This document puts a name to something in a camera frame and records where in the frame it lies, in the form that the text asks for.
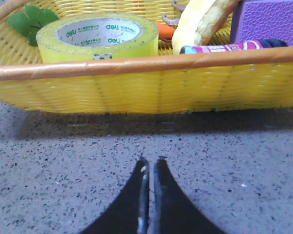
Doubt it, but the yellow woven basket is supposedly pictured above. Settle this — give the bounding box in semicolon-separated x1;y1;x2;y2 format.
0;0;293;114

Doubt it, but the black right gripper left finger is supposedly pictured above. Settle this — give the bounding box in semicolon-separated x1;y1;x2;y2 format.
81;157;149;234

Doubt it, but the yellow tape roll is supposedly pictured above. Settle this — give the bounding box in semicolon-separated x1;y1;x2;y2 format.
36;13;159;63

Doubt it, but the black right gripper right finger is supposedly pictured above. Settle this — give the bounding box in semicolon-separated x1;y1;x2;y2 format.
153;159;224;234

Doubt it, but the yellow peeled toy banana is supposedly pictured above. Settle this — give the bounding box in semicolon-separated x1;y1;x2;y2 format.
171;0;239;54

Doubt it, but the purple textured block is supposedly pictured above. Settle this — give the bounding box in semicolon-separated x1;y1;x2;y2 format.
230;0;293;46

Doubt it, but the brown metal hook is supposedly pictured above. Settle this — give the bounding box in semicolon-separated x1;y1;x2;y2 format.
162;0;186;27

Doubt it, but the orange toy carrot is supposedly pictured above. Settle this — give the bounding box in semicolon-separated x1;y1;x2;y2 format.
7;4;174;47

